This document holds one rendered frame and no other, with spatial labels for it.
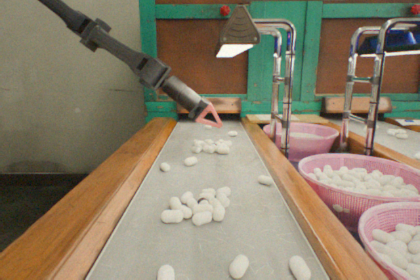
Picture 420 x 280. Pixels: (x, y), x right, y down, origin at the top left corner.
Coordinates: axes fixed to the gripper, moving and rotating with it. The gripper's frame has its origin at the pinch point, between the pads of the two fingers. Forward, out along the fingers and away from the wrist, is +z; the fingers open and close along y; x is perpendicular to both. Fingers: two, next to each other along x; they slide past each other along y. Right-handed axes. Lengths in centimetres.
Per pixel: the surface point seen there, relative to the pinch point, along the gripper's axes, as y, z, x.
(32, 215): 98, -44, 142
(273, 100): 10.4, 10.1, -16.5
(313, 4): 51, 4, -62
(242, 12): -26.9, -14.3, -22.1
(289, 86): -5.2, 7.0, -20.7
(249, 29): -27.0, -11.4, -20.6
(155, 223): -39.2, -3.0, 15.2
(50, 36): 146, -123, 47
